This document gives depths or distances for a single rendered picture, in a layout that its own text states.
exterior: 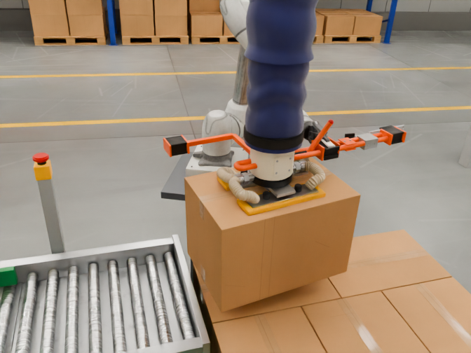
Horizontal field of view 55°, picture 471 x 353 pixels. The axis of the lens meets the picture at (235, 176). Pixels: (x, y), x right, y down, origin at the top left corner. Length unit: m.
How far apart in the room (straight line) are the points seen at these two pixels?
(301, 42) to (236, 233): 0.68
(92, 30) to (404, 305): 7.56
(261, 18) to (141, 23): 7.32
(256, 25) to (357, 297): 1.28
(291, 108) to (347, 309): 0.96
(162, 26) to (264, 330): 7.38
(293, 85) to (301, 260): 0.72
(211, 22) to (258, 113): 7.31
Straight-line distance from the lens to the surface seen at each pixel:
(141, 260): 2.32
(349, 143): 1.93
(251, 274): 1.78
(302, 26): 1.50
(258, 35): 1.51
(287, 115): 1.58
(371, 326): 2.07
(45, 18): 8.88
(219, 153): 2.41
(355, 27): 9.77
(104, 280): 2.28
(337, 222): 1.86
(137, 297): 2.08
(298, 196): 1.74
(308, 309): 2.06
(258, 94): 1.56
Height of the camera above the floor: 1.99
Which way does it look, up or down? 29 degrees down
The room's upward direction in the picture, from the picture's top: 3 degrees clockwise
